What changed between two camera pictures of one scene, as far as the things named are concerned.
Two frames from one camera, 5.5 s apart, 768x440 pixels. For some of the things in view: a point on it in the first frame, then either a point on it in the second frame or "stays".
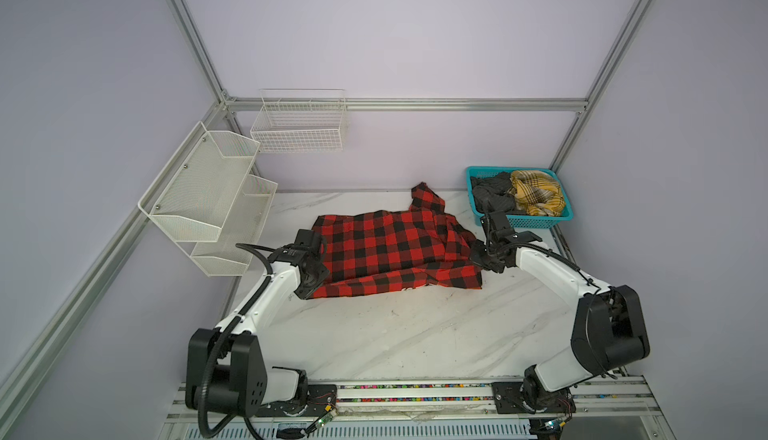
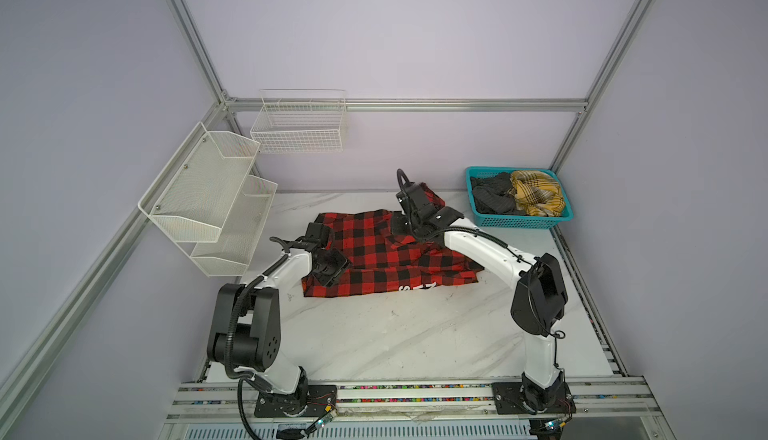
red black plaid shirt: (378, 249) stays
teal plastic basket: (526, 221) stays
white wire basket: (300, 120) stays
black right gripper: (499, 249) → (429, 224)
